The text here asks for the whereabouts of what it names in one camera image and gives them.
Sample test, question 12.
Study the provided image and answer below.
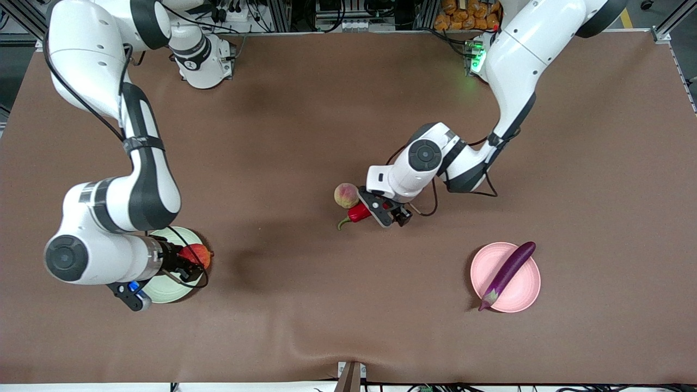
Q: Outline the pink plate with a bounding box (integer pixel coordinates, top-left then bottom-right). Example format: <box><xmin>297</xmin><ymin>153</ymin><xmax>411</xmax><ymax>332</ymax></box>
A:
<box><xmin>470</xmin><ymin>242</ymin><xmax>541</xmax><ymax>313</ymax></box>

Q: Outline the white power strip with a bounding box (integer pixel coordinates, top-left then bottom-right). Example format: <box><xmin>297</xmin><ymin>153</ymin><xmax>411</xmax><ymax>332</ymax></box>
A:
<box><xmin>210</xmin><ymin>0</ymin><xmax>261</xmax><ymax>23</ymax></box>

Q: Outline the red chili pepper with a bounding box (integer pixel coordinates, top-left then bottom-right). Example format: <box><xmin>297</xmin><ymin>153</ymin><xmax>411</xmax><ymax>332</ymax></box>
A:
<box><xmin>337</xmin><ymin>203</ymin><xmax>374</xmax><ymax>231</ymax></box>

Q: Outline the aluminium frame post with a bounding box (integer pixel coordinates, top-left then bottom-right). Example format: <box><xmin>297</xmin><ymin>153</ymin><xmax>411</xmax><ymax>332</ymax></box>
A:
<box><xmin>651</xmin><ymin>0</ymin><xmax>697</xmax><ymax>44</ymax></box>
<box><xmin>0</xmin><ymin>0</ymin><xmax>55</xmax><ymax>51</ymax></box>

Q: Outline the pale green plate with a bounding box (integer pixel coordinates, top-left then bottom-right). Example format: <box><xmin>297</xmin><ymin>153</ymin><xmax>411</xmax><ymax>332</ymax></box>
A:
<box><xmin>129</xmin><ymin>226</ymin><xmax>206</xmax><ymax>304</ymax></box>

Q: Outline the red pomegranate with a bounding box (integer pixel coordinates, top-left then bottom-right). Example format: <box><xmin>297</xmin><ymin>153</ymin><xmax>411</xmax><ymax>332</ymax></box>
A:
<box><xmin>179</xmin><ymin>243</ymin><xmax>214</xmax><ymax>271</ymax></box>

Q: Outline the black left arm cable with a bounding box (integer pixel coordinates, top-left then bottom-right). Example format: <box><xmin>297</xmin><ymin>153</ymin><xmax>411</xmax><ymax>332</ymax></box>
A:
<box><xmin>386</xmin><ymin>133</ymin><xmax>499</xmax><ymax>217</ymax></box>

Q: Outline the purple eggplant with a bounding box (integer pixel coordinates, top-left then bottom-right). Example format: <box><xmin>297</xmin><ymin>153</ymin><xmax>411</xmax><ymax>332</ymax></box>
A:
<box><xmin>478</xmin><ymin>241</ymin><xmax>537</xmax><ymax>312</ymax></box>

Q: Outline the peach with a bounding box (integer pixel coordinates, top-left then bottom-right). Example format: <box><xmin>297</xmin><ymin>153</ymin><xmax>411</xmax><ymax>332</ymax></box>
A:
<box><xmin>334</xmin><ymin>183</ymin><xmax>360</xmax><ymax>209</ymax></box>

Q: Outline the grey table edge bracket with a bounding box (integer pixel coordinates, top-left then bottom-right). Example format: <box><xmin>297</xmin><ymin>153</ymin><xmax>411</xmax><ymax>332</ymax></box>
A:
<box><xmin>337</xmin><ymin>361</ymin><xmax>367</xmax><ymax>392</ymax></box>

